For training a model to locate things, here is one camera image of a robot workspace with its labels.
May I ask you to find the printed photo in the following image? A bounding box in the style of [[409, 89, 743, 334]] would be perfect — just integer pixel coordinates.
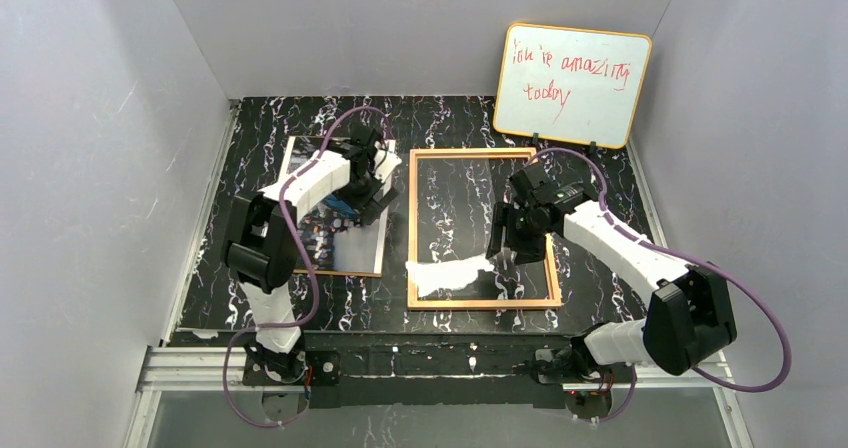
[[274, 134, 397, 279]]

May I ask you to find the wooden picture frame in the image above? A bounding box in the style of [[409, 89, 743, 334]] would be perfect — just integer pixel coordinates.
[[406, 146, 564, 312]]

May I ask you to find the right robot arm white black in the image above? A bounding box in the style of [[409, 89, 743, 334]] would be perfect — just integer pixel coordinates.
[[486, 163, 737, 375]]

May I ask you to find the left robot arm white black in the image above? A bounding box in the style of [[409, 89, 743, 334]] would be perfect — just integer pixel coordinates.
[[222, 124, 402, 354]]

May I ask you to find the whiteboard with orange rim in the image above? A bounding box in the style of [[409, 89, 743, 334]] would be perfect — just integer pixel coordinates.
[[492, 22, 653, 149]]

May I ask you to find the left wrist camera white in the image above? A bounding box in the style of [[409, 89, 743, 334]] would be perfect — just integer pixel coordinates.
[[374, 140, 402, 183]]

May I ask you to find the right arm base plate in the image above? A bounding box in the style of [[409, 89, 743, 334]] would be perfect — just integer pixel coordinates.
[[529, 349, 615, 393]]

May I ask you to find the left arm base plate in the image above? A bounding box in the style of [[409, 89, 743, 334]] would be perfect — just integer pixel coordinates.
[[241, 348, 341, 387]]

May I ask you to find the aluminium rail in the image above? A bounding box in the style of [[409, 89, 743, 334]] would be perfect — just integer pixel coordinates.
[[135, 342, 738, 393]]

